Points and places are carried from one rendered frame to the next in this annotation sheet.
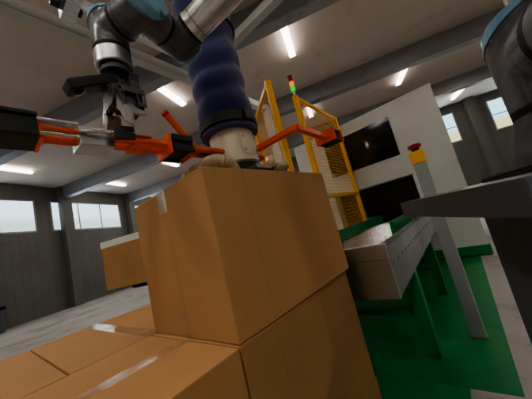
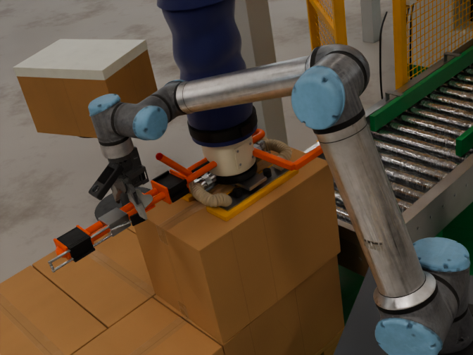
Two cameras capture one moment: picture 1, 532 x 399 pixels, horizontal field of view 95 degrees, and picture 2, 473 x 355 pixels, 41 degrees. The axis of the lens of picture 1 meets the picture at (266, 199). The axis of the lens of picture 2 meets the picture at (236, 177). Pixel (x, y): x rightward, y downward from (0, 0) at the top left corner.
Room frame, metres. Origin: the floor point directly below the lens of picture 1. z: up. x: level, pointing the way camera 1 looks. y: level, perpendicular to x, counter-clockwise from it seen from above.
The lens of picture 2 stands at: (-0.90, -0.41, 2.10)
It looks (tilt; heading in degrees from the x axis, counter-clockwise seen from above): 31 degrees down; 15
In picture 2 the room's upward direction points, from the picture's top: 11 degrees counter-clockwise
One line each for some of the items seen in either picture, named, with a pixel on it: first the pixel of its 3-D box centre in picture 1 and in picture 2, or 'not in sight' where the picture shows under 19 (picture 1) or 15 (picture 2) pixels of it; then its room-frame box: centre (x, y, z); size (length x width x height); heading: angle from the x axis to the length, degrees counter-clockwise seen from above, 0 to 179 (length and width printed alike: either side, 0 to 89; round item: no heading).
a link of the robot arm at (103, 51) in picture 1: (113, 64); (116, 145); (0.59, 0.31, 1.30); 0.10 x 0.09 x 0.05; 51
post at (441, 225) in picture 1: (446, 239); not in sight; (1.35, -0.88, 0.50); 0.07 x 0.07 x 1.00; 52
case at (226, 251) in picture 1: (250, 241); (239, 230); (0.90, 0.09, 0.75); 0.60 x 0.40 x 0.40; 140
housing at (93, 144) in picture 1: (93, 142); (114, 222); (0.54, 0.37, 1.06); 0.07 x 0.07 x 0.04; 51
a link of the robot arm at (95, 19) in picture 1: (109, 35); (109, 118); (0.59, 0.31, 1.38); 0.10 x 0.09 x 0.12; 67
